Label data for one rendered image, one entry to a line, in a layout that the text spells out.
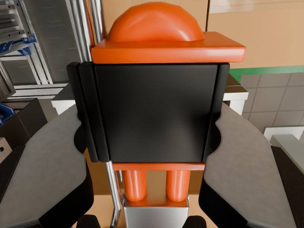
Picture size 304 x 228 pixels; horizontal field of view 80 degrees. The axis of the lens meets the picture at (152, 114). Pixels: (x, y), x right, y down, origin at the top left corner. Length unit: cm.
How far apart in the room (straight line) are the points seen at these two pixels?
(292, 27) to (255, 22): 12
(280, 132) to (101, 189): 155
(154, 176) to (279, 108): 150
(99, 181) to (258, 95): 127
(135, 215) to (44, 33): 103
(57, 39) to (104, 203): 86
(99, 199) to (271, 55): 69
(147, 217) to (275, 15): 68
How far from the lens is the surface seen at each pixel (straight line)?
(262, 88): 150
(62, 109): 77
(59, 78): 118
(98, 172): 48
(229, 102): 73
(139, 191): 18
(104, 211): 49
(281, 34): 77
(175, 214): 20
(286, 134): 182
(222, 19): 68
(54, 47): 113
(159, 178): 21
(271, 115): 166
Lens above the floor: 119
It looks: 58 degrees down
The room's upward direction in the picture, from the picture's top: 178 degrees counter-clockwise
